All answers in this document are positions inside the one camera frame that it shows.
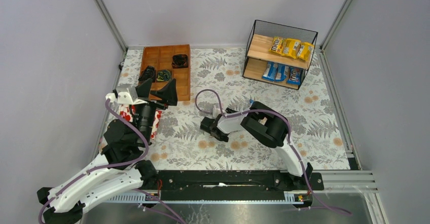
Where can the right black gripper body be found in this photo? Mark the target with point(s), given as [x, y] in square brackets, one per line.
[211, 126]

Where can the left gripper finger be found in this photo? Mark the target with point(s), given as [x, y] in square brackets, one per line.
[143, 90]
[168, 94]

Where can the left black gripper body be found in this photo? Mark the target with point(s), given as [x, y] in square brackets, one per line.
[153, 103]

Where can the blue candy bag long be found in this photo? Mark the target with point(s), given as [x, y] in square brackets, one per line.
[281, 73]

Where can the blue m&m candy bag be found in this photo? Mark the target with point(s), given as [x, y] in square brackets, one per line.
[294, 76]

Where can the yellow m&m bag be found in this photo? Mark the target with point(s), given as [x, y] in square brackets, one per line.
[277, 45]
[290, 47]

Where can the yellow candy bag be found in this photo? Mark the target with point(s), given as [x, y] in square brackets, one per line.
[305, 51]

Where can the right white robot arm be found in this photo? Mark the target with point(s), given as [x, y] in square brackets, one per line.
[268, 127]

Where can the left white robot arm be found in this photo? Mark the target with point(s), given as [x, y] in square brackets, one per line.
[121, 165]

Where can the red white patterned cloth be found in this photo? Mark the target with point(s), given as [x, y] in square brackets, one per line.
[126, 113]

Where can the colourful item in tray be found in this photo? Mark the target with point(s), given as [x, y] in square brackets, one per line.
[164, 75]

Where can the black glossy item in tray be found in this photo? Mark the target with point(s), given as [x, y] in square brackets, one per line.
[180, 61]

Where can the orange wooden compartment tray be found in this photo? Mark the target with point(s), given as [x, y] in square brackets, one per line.
[161, 57]

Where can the floral table mat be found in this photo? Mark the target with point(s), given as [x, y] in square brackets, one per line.
[180, 144]

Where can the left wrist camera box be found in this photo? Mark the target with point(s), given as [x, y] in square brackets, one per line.
[125, 94]

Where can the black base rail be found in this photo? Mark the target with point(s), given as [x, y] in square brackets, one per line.
[228, 185]

